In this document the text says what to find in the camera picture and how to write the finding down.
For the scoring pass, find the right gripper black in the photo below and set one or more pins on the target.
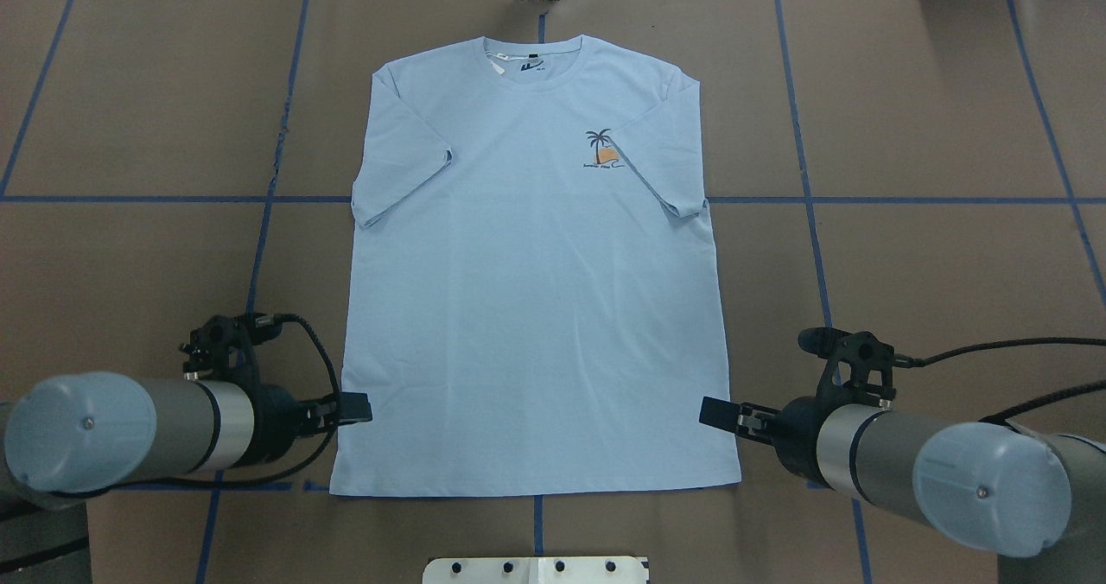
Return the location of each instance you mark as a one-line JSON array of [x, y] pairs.
[[797, 429]]

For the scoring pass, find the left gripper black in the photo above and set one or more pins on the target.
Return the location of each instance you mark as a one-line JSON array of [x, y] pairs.
[[276, 413]]

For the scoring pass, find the light blue t-shirt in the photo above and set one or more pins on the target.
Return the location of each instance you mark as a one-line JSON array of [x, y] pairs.
[[534, 304]]

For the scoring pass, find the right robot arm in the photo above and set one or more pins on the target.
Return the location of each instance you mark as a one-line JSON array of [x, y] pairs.
[[1034, 500]]

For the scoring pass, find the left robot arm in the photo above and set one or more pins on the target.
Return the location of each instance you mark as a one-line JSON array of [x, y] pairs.
[[76, 437]]

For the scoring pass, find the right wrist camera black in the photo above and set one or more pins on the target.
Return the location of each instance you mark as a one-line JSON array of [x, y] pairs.
[[858, 367]]

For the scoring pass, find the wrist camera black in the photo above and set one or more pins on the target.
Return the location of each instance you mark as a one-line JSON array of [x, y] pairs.
[[858, 367], [224, 348]]

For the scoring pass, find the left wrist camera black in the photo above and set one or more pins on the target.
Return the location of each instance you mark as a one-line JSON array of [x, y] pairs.
[[224, 348]]

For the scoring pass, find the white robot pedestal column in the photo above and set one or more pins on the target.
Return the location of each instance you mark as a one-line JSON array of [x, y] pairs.
[[539, 569]]

